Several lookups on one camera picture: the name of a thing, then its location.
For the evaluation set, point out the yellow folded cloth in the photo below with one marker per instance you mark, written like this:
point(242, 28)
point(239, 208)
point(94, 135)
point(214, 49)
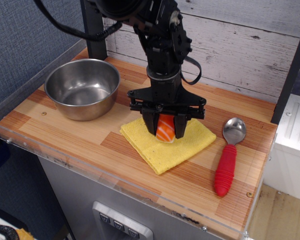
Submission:
point(162, 156)

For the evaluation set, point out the silver dispenser button panel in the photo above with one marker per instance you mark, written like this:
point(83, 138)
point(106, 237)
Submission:
point(115, 225)

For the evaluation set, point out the dark right frame post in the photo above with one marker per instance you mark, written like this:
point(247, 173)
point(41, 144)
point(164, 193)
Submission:
point(287, 87)

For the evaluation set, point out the red handled metal spoon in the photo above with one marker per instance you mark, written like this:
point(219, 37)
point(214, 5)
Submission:
point(234, 132)

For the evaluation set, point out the dark frame post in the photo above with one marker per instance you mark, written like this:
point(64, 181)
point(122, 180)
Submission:
point(93, 25)
point(287, 87)

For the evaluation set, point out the clear acrylic table guard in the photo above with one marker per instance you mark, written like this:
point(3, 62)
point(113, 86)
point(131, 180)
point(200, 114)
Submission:
point(93, 169)

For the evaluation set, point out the white aluminium box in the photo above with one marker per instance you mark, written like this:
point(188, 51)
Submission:
point(282, 171)

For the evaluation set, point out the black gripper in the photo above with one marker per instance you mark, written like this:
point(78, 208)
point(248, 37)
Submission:
point(167, 97)

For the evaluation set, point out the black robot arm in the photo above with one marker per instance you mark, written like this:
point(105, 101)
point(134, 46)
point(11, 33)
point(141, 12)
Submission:
point(159, 26)

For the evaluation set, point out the stainless steel bowl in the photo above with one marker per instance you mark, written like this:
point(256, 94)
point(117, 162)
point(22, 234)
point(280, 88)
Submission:
point(84, 89)

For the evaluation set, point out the dark left frame post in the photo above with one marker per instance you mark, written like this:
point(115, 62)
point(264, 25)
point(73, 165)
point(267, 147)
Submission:
point(93, 25)

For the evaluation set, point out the orange white salmon sushi toy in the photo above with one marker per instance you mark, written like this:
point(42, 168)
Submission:
point(165, 131)

